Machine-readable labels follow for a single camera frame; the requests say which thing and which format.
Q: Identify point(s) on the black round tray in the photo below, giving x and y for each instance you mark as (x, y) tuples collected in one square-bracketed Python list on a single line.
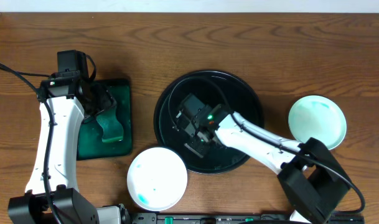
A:
[(241, 98)]

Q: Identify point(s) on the green wavy sponge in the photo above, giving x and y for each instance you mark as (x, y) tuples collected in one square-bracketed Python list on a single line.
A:
[(113, 130)]

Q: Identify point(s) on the white plate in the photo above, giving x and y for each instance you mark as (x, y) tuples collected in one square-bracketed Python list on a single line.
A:
[(157, 179)]

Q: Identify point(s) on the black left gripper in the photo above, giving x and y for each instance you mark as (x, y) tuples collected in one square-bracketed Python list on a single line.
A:
[(102, 104)]

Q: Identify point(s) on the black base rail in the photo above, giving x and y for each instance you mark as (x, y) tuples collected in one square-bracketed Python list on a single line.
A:
[(157, 218)]

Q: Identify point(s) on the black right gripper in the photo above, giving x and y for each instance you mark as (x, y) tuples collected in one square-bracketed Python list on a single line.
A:
[(197, 149)]

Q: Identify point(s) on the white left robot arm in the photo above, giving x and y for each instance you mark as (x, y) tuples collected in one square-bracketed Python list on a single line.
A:
[(52, 194)]

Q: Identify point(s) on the black rectangular soap tray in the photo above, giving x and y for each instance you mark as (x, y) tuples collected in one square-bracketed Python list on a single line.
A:
[(90, 145)]

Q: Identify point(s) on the mint green plate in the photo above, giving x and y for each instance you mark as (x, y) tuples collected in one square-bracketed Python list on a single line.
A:
[(317, 117)]

